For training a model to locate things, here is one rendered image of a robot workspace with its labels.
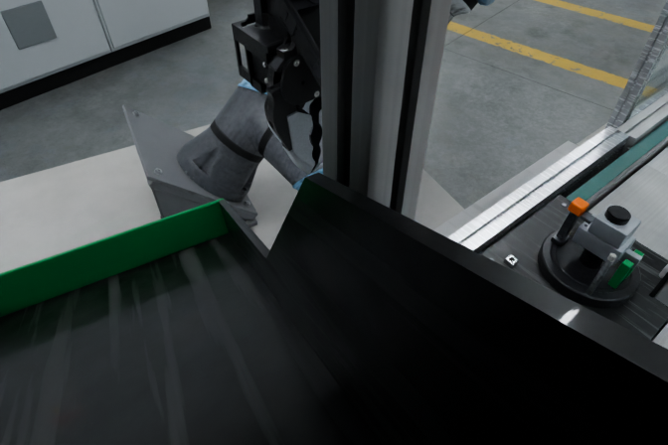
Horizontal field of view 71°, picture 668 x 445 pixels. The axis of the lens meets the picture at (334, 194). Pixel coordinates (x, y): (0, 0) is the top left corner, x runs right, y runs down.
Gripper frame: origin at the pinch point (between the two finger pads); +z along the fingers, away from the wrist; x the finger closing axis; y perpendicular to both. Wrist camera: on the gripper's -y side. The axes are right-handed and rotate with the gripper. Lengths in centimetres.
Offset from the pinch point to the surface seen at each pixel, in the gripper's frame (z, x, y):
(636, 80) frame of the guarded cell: 21, -87, 0
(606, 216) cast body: 14.4, -35.0, -19.2
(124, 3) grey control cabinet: 86, -59, 289
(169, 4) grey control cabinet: 95, -89, 294
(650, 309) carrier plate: 26, -37, -30
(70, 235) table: 37, 25, 49
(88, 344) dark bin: -14.2, 23.5, -17.3
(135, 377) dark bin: -15.7, 22.5, -20.8
